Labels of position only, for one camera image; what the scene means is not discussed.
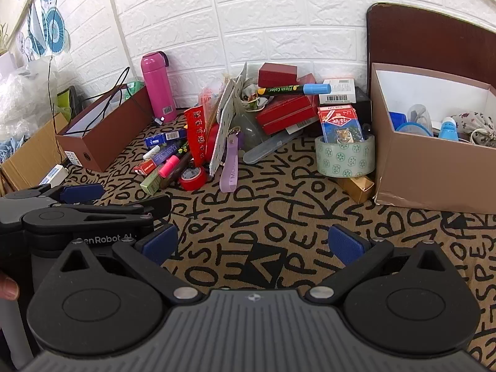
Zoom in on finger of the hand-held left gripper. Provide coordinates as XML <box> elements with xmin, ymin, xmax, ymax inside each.
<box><xmin>23</xmin><ymin>196</ymin><xmax>172</xmax><ymax>229</ymax></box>
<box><xmin>6</xmin><ymin>183</ymin><xmax>105</xmax><ymax>205</ymax></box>

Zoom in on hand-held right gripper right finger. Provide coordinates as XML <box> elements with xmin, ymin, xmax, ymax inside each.
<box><xmin>306</xmin><ymin>225</ymin><xmax>456</xmax><ymax>303</ymax></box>

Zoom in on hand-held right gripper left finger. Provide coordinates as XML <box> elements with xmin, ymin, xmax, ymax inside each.
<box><xmin>54</xmin><ymin>224</ymin><xmax>206</xmax><ymax>305</ymax></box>

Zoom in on large brown cardboard box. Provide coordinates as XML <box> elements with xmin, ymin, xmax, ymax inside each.
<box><xmin>370</xmin><ymin>62</ymin><xmax>496</xmax><ymax>215</ymax></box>

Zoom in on person's left hand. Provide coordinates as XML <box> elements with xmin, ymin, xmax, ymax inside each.
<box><xmin>0</xmin><ymin>271</ymin><xmax>21</xmax><ymax>301</ymax></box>

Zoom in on white and blue box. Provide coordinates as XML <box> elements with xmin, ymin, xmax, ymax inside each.
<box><xmin>39</xmin><ymin>164</ymin><xmax>69</xmax><ymax>187</ymax></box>

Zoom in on green small box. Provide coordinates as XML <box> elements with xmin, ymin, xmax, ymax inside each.
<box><xmin>140</xmin><ymin>170</ymin><xmax>164</xmax><ymax>195</ymax></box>

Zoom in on gold box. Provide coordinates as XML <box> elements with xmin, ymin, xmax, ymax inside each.
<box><xmin>336</xmin><ymin>174</ymin><xmax>375</xmax><ymax>204</ymax></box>

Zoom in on plain cardboard carton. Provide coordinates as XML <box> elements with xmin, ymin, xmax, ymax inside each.
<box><xmin>0</xmin><ymin>112</ymin><xmax>70</xmax><ymax>195</ymax></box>

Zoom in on long brown box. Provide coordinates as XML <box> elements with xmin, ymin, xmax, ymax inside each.
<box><xmin>55</xmin><ymin>83</ymin><xmax>154</xmax><ymax>173</ymax></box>

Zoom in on pink highlighter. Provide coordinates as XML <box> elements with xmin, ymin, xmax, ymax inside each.
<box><xmin>157</xmin><ymin>155</ymin><xmax>181</xmax><ymax>177</ymax></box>

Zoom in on red tape roll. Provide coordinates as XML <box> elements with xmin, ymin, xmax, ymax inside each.
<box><xmin>179</xmin><ymin>166</ymin><xmax>208</xmax><ymax>192</ymax></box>

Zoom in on letter-print rug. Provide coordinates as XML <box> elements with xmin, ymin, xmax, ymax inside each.
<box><xmin>39</xmin><ymin>112</ymin><xmax>496</xmax><ymax>372</ymax></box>

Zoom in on green patterned tape roll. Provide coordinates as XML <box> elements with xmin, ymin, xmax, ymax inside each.
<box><xmin>314</xmin><ymin>134</ymin><xmax>376</xmax><ymax>179</ymax></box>

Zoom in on blue flat box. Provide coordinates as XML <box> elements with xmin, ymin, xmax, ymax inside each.
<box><xmin>145</xmin><ymin>129</ymin><xmax>188</xmax><ymax>148</ymax></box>

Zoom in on white plastic bags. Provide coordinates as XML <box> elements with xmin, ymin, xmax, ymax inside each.
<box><xmin>0</xmin><ymin>54</ymin><xmax>59</xmax><ymax>152</ymax></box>

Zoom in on playing card box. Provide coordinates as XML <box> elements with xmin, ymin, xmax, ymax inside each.
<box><xmin>318</xmin><ymin>104</ymin><xmax>365</xmax><ymax>144</ymax></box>

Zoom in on clear plastic case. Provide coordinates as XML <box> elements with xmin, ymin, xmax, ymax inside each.
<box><xmin>243</xmin><ymin>132</ymin><xmax>300</xmax><ymax>164</ymax></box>

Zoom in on blue plastic lid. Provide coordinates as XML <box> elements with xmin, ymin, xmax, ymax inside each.
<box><xmin>389</xmin><ymin>112</ymin><xmax>433</xmax><ymax>137</ymax></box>

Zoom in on pink thermos bottle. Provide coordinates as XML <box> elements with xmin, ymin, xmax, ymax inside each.
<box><xmin>140</xmin><ymin>51</ymin><xmax>177</xmax><ymax>123</ymax></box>

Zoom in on large red box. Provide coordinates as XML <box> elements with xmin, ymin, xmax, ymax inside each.
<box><xmin>255</xmin><ymin>95</ymin><xmax>319</xmax><ymax>135</ymax></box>

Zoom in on orange-red flat packet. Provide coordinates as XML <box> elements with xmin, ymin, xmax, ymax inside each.
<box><xmin>199</xmin><ymin>85</ymin><xmax>224</xmax><ymax>106</ymax></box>

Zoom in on clear glass cup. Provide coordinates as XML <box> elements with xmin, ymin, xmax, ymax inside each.
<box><xmin>407</xmin><ymin>104</ymin><xmax>433</xmax><ymax>136</ymax></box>

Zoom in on blue and white tube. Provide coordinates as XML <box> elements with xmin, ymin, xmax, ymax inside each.
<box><xmin>439</xmin><ymin>117</ymin><xmax>460</xmax><ymax>140</ymax></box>

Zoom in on white box with barcode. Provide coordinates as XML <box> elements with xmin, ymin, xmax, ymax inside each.
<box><xmin>319</xmin><ymin>78</ymin><xmax>357</xmax><ymax>104</ymax></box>

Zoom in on black marker with blue cap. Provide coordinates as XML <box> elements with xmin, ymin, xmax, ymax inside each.
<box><xmin>257</xmin><ymin>83</ymin><xmax>332</xmax><ymax>98</ymax></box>

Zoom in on floral cloth pouch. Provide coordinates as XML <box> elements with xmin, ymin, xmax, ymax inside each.
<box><xmin>451</xmin><ymin>112</ymin><xmax>496</xmax><ymax>148</ymax></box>

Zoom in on small dark red box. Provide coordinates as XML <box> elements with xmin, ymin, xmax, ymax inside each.
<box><xmin>258</xmin><ymin>63</ymin><xmax>299</xmax><ymax>88</ymax></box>

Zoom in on dark brown wooden board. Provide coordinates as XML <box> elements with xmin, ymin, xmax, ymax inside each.
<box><xmin>366</xmin><ymin>3</ymin><xmax>496</xmax><ymax>97</ymax></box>

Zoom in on black cable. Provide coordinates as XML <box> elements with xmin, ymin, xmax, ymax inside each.
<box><xmin>46</xmin><ymin>0</ymin><xmax>134</xmax><ymax>125</ymax></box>

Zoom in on purple strap keychain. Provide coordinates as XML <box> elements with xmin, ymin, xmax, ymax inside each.
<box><xmin>219</xmin><ymin>131</ymin><xmax>246</xmax><ymax>194</ymax></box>

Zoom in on blue fan wall decoration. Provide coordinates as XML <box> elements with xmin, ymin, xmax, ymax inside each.
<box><xmin>15</xmin><ymin>0</ymin><xmax>73</xmax><ymax>61</ymax></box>

